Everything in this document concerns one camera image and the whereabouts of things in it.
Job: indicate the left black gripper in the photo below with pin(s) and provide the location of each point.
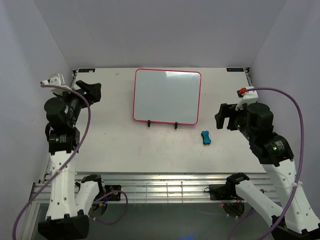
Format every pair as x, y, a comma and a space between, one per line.
93, 91

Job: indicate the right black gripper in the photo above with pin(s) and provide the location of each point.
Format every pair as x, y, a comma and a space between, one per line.
226, 110

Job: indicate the blue whiteboard eraser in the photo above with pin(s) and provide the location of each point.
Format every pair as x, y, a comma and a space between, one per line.
206, 137

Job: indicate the pink framed whiteboard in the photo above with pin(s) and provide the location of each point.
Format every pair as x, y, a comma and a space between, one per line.
166, 96

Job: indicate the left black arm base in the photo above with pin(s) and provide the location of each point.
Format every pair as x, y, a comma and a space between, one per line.
115, 195

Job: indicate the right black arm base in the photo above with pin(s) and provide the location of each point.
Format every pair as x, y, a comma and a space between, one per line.
218, 192

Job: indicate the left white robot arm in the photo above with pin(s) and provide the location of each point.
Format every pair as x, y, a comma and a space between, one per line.
67, 215

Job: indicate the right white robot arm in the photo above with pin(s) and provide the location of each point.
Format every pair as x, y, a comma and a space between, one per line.
294, 219

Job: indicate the black metal whiteboard stand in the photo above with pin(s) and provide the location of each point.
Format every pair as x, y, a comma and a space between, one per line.
162, 125

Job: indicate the left blue table label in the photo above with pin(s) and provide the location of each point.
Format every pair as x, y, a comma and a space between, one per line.
86, 70

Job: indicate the blue table label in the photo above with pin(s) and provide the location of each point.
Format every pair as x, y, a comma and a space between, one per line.
86, 70
234, 69

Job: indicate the right blue table label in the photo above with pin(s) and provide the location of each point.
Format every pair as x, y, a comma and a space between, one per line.
234, 69

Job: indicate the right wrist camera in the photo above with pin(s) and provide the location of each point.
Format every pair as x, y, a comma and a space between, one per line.
247, 96

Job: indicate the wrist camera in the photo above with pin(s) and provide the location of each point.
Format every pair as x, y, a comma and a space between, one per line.
247, 96
56, 83

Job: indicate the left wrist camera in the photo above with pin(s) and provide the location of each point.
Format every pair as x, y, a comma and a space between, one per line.
56, 83

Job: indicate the aluminium frame rail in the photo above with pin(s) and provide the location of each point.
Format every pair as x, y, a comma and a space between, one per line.
167, 188

